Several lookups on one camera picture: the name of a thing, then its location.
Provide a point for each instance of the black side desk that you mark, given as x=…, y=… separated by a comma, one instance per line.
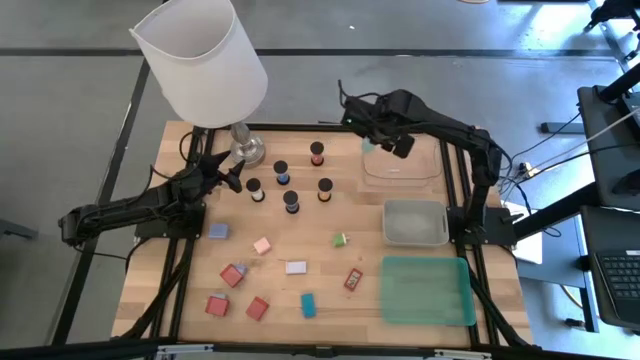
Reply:
x=600, y=150

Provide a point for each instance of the white sand timer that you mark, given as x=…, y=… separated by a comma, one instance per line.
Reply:
x=253, y=184

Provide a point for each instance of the white floor power strip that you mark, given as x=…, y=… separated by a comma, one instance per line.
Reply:
x=527, y=171

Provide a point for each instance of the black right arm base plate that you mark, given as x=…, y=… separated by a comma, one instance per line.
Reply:
x=500, y=227

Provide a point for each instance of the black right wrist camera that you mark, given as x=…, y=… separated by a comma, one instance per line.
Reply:
x=356, y=116

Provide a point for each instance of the white box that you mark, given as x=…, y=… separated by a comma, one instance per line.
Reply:
x=296, y=267

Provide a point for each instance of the black aluminium table frame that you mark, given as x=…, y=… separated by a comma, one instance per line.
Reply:
x=350, y=351

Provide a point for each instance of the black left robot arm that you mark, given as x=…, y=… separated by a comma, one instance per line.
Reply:
x=120, y=210

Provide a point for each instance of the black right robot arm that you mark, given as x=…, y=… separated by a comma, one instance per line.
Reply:
x=450, y=128

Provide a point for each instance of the silver lamp with white shade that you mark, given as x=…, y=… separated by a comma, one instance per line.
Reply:
x=200, y=60

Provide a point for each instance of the lavender plug adapter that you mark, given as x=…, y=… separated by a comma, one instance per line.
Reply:
x=218, y=231

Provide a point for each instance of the green sand timer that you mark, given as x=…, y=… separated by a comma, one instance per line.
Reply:
x=368, y=146

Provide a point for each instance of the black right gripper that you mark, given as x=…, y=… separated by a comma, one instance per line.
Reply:
x=382, y=117

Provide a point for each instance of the red printed card box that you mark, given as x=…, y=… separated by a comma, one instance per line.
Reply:
x=353, y=279

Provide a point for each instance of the pink plug adapter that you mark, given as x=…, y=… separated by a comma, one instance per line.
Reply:
x=261, y=245

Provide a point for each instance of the grey stand foot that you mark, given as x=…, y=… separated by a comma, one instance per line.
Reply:
x=15, y=230

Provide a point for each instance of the white paper sheet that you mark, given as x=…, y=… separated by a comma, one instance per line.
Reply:
x=530, y=247

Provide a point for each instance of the red sand timer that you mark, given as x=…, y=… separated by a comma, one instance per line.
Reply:
x=316, y=148

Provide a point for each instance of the dark blue sand timer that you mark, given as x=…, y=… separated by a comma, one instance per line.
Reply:
x=290, y=197

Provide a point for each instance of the clear plastic container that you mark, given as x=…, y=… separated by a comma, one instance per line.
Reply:
x=400, y=175

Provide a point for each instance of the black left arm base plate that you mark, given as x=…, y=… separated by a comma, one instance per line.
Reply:
x=150, y=231

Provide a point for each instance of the green plug adapter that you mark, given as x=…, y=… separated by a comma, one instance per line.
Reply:
x=339, y=240

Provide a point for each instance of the orange sand timer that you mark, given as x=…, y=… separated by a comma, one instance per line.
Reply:
x=325, y=184

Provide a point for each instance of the black tripod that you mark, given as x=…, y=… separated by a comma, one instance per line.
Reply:
x=607, y=10

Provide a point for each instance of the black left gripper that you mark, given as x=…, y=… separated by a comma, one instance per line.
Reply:
x=197, y=181

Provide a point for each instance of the black laptop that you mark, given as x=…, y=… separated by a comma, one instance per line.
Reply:
x=620, y=280

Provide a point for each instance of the red plug adapter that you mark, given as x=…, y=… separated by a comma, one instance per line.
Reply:
x=257, y=308
x=216, y=306
x=231, y=275

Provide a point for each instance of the grey plastic bin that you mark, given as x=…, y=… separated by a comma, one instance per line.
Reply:
x=415, y=222

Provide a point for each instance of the teal flat box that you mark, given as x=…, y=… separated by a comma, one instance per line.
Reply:
x=308, y=305

